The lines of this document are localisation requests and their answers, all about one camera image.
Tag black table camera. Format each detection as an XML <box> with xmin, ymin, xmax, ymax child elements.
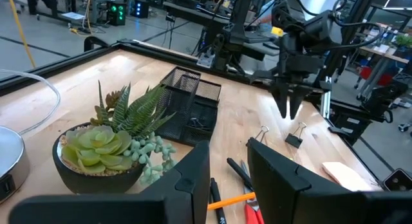
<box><xmin>382</xmin><ymin>168</ymin><xmax>412</xmax><ymax>192</ymax></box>

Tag black metal rig frame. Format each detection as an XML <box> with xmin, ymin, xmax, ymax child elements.
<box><xmin>0</xmin><ymin>0</ymin><xmax>409</xmax><ymax>146</ymax></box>

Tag wooden background table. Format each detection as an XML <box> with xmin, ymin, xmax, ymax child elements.
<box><xmin>359</xmin><ymin>45</ymin><xmax>412</xmax><ymax>66</ymax></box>

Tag green background plant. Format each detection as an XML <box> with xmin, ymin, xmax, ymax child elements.
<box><xmin>395</xmin><ymin>33</ymin><xmax>412</xmax><ymax>48</ymax></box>

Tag black computer with blue lights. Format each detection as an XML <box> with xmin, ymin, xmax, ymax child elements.
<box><xmin>133</xmin><ymin>0</ymin><xmax>150</xmax><ymax>19</ymax></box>

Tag black binder clip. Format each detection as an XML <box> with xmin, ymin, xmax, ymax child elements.
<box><xmin>285</xmin><ymin>122</ymin><xmax>307</xmax><ymax>149</ymax></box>
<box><xmin>246</xmin><ymin>125</ymin><xmax>270</xmax><ymax>147</ymax></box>
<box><xmin>188</xmin><ymin>117</ymin><xmax>209</xmax><ymax>130</ymax></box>

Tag grey power strip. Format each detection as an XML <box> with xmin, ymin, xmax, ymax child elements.
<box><xmin>196</xmin><ymin>46</ymin><xmax>216</xmax><ymax>69</ymax></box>

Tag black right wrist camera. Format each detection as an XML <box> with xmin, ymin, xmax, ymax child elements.
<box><xmin>304</xmin><ymin>10</ymin><xmax>334</xmax><ymax>46</ymax></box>

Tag black background desk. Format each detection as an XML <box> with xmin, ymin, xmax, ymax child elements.
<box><xmin>162</xmin><ymin>1</ymin><xmax>281</xmax><ymax>57</ymax></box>

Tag black pen with white print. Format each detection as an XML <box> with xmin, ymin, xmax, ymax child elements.
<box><xmin>209</xmin><ymin>178</ymin><xmax>228</xmax><ymax>224</ymax></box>

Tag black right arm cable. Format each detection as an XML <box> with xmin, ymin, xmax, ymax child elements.
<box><xmin>331</xmin><ymin>0</ymin><xmax>388</xmax><ymax>53</ymax></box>

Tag pale pink sticky note pad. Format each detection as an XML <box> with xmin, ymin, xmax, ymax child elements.
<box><xmin>321</xmin><ymin>162</ymin><xmax>374</xmax><ymax>192</ymax></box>

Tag black computer with green lights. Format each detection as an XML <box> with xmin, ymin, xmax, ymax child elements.
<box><xmin>107</xmin><ymin>1</ymin><xmax>127</xmax><ymax>26</ymax></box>

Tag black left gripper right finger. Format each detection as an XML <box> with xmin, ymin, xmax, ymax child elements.
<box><xmin>247</xmin><ymin>137</ymin><xmax>412</xmax><ymax>224</ymax></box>

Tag yellow hanging cable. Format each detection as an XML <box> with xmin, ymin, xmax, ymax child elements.
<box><xmin>6</xmin><ymin>0</ymin><xmax>36</xmax><ymax>69</ymax></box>

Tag red handled scissors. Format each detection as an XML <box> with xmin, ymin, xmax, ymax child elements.
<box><xmin>239</xmin><ymin>159</ymin><xmax>265</xmax><ymax>224</ymax></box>

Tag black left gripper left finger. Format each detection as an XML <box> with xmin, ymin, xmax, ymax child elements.
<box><xmin>8</xmin><ymin>140</ymin><xmax>212</xmax><ymax>224</ymax></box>

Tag person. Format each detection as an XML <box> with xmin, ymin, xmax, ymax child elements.
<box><xmin>256</xmin><ymin>0</ymin><xmax>277</xmax><ymax>32</ymax></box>

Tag red stool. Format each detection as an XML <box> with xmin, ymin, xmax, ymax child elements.
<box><xmin>358</xmin><ymin>65</ymin><xmax>394</xmax><ymax>87</ymax></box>

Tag white shade silver table lamp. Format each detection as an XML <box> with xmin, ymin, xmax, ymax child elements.
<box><xmin>0</xmin><ymin>126</ymin><xmax>32</xmax><ymax>204</ymax></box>

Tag orange pencil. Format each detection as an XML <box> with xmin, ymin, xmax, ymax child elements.
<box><xmin>207</xmin><ymin>191</ymin><xmax>257</xmax><ymax>211</ymax></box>

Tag clear lamp cable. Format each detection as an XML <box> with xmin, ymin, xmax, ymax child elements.
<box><xmin>0</xmin><ymin>68</ymin><xmax>62</xmax><ymax>135</ymax></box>

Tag black mesh desk organizer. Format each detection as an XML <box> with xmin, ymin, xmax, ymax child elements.
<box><xmin>155</xmin><ymin>66</ymin><xmax>222</xmax><ymax>147</ymax></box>

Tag succulent plant in black pot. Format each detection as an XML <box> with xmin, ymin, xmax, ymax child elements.
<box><xmin>52</xmin><ymin>80</ymin><xmax>178</xmax><ymax>195</ymax></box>

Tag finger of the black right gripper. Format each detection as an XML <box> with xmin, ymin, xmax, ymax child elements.
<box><xmin>289</xmin><ymin>88</ymin><xmax>312</xmax><ymax>120</ymax></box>
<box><xmin>270</xmin><ymin>82</ymin><xmax>290</xmax><ymax>119</ymax></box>

